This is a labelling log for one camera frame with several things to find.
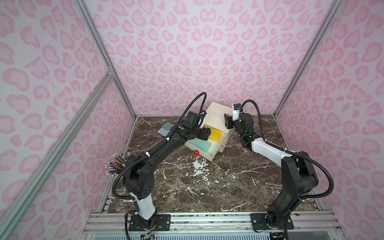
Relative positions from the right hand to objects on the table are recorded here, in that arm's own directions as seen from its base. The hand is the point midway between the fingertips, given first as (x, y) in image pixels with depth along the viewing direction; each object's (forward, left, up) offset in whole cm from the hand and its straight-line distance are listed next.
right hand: (230, 113), depth 90 cm
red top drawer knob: (-24, +20, -6) cm, 32 cm away
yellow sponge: (-13, +9, -4) cm, 16 cm away
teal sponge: (-21, +16, -4) cm, 26 cm away
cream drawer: (-14, +5, -16) cm, 22 cm away
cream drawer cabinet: (-1, +9, -2) cm, 9 cm away
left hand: (-11, +14, -2) cm, 18 cm away
